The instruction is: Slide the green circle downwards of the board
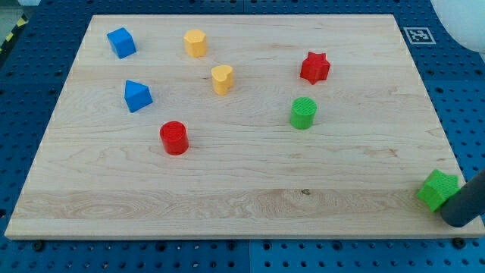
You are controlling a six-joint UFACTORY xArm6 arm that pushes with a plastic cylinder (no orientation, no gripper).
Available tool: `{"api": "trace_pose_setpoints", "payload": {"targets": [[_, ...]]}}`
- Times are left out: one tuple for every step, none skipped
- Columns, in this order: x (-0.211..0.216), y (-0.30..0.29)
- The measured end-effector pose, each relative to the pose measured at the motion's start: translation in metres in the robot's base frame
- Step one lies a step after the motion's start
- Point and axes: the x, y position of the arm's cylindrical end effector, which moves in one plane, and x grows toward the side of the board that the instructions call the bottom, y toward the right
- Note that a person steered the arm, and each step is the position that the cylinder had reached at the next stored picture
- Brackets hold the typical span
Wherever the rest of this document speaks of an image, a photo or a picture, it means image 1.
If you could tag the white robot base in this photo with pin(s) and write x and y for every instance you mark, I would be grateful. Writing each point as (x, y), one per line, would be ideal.
(463, 20)

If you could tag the wooden board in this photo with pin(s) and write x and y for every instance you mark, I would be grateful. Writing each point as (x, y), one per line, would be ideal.
(101, 171)

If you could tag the black board bolt left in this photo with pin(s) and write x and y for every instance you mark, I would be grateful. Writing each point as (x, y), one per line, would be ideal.
(38, 245)

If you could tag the black board bolt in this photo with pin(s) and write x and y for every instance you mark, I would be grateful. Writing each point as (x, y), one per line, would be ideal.
(38, 245)
(458, 243)

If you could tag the black board bolt right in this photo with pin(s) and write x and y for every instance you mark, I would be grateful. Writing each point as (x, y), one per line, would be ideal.
(458, 243)

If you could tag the yellow heart block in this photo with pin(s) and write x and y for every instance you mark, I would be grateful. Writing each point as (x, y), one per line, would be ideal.
(222, 79)

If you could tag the green cylinder block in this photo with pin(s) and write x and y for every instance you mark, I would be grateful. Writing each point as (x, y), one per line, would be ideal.
(302, 113)

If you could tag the red cylinder block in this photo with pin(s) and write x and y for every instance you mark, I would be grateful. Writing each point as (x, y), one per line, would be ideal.
(174, 137)

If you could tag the red star block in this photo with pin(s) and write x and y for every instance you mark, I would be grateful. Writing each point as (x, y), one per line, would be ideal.
(315, 67)

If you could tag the yellow hexagon block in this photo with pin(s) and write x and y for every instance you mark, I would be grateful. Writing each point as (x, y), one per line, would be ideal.
(195, 43)

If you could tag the blue triangle block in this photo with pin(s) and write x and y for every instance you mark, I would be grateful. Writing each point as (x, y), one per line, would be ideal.
(136, 95)

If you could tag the blue cube block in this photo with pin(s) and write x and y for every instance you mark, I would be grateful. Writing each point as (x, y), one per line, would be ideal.
(121, 42)

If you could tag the white fiducial marker tag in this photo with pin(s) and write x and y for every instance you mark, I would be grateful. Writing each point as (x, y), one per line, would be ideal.
(419, 35)

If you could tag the green star block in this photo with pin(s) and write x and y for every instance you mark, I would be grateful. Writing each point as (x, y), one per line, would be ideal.
(438, 187)

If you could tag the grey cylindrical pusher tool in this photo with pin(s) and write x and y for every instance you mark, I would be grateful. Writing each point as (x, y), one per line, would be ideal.
(466, 204)

